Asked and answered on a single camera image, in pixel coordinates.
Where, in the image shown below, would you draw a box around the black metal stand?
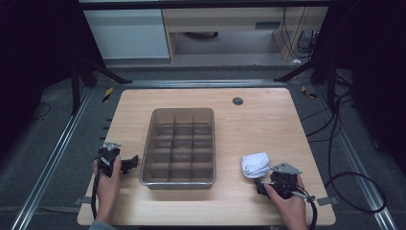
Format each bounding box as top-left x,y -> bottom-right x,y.
70,56 -> 133,117
273,51 -> 353,113

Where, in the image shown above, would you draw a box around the hand-held gripper cable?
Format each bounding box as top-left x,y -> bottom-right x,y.
288,186 -> 319,230
90,166 -> 104,220

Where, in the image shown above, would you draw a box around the person's left hand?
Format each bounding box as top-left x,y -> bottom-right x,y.
92,155 -> 123,224

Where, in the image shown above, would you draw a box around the left hand-held gripper cable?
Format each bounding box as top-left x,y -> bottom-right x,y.
90,166 -> 104,220

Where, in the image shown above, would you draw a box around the aluminium floor rail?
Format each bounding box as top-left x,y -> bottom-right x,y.
10,86 -> 94,230
314,85 -> 400,230
123,79 -> 286,89

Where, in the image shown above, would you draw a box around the right hand-held gripper cable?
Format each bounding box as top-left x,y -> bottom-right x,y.
288,186 -> 319,230

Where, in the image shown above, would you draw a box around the thin black floor cable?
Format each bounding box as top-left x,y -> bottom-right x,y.
29,102 -> 53,122

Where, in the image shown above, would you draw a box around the person's right hand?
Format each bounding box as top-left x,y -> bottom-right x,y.
263,174 -> 309,230

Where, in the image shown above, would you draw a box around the black hanging desk cables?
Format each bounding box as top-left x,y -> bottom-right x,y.
280,6 -> 317,60

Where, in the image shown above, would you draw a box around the white cabinet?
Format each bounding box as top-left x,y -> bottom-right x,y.
82,8 -> 170,60

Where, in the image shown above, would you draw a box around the metal table bracket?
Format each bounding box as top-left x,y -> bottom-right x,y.
74,195 -> 93,206
316,196 -> 339,207

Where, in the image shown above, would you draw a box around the clear divided storage box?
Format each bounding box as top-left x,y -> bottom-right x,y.
138,107 -> 217,191

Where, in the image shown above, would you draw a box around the yellow black striped tape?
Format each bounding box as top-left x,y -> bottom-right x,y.
301,84 -> 319,100
101,86 -> 115,104

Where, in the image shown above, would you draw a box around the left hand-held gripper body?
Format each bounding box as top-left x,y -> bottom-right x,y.
96,141 -> 123,178

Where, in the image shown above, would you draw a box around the white socks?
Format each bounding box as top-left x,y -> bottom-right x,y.
240,151 -> 272,179

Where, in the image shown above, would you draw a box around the black looped floor cable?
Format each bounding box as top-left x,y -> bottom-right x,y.
300,90 -> 388,215

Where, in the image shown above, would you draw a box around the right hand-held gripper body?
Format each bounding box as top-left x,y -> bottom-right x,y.
269,162 -> 304,200

